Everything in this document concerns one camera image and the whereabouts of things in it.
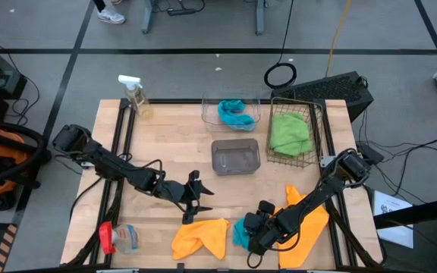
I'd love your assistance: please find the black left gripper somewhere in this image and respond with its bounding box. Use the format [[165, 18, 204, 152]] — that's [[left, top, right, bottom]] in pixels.
[[156, 169, 215, 224]]

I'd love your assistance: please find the teal microfiber towel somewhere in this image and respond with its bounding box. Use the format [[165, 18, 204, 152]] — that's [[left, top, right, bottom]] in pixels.
[[232, 218, 252, 251], [217, 99, 256, 132]]

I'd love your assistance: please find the orange microfiber towel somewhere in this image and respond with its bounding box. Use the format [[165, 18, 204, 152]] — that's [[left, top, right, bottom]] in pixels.
[[277, 184, 330, 269], [171, 218, 231, 261]]

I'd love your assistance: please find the green microfiber towel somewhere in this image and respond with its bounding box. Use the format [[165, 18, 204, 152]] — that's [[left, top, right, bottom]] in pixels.
[[269, 112, 313, 158]]

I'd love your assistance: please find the smoked grey plastic bin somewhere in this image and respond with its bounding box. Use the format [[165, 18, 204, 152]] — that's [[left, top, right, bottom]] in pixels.
[[210, 137, 262, 177]]

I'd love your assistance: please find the red-capped plastic bottle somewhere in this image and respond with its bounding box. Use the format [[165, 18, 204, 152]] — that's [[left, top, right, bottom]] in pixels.
[[99, 221, 141, 256]]

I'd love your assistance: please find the clear plastic bin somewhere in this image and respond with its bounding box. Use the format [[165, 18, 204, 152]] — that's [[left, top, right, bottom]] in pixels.
[[201, 92, 262, 133]]

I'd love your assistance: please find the spray bottle with yellow liquid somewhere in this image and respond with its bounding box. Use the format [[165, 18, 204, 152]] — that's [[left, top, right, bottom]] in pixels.
[[118, 74, 154, 121]]

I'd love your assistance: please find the white paper sheet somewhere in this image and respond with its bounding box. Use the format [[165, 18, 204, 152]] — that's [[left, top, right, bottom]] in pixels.
[[372, 189, 415, 249]]

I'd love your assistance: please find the black power adapter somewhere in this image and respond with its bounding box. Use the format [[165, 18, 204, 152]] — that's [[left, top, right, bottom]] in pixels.
[[357, 142, 385, 166]]

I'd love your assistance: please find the black metal stand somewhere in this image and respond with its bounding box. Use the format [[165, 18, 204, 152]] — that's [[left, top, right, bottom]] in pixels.
[[373, 195, 437, 273]]

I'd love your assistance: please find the black computer case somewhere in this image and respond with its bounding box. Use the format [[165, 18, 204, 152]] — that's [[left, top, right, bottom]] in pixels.
[[270, 71, 375, 123]]

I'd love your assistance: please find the grey desk leg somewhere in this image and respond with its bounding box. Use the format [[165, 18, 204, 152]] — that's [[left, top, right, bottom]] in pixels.
[[254, 0, 267, 36], [140, 0, 159, 35]]

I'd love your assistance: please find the black power strip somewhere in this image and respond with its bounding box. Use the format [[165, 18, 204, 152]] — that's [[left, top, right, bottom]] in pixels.
[[167, 7, 197, 17]]

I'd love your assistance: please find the orange black vacuum cleaner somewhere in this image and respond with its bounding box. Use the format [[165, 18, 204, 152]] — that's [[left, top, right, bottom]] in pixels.
[[0, 118, 52, 212]]

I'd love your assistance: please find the person's shoe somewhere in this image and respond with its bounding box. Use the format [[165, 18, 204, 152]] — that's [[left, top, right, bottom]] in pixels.
[[96, 7, 127, 26]]

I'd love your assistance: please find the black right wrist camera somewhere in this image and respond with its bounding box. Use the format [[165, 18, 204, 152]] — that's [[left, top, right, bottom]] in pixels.
[[258, 199, 276, 216]]

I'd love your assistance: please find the metal wire basket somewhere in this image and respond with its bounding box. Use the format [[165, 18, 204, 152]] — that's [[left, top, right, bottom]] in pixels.
[[266, 96, 324, 168]]

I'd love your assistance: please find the black hanging cable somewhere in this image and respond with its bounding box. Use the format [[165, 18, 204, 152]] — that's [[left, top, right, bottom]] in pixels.
[[263, 0, 298, 90]]

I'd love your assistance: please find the yellow hanging cable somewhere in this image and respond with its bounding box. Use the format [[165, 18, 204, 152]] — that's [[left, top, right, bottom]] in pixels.
[[324, 0, 352, 79]]

